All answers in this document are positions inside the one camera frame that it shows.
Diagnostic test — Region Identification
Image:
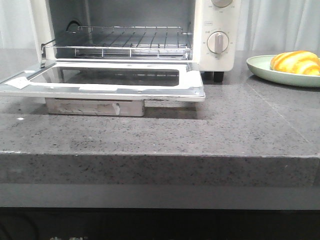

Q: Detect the upper temperature knob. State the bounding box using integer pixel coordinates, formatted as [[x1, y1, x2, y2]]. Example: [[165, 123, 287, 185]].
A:
[[211, 0, 233, 8]]

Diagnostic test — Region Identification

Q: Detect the lower timer knob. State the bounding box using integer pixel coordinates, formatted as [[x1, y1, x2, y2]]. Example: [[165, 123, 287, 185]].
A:
[[207, 31, 229, 54]]

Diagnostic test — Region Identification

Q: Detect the metal wire oven rack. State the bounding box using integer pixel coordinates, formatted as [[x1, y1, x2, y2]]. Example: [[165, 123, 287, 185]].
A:
[[41, 25, 193, 61]]

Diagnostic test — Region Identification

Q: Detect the oven glass door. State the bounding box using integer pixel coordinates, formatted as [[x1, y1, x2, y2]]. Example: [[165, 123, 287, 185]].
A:
[[0, 61, 205, 117]]

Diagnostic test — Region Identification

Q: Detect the orange striped bread roll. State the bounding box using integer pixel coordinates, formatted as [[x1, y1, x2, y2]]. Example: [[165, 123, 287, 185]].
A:
[[270, 50, 320, 76]]

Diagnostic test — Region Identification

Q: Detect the light green plate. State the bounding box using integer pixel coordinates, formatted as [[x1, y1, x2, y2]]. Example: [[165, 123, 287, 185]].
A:
[[246, 55, 320, 88]]

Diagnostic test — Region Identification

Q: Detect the white Toshiba toaster oven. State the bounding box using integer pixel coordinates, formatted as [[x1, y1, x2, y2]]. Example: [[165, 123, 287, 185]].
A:
[[29, 0, 241, 84]]

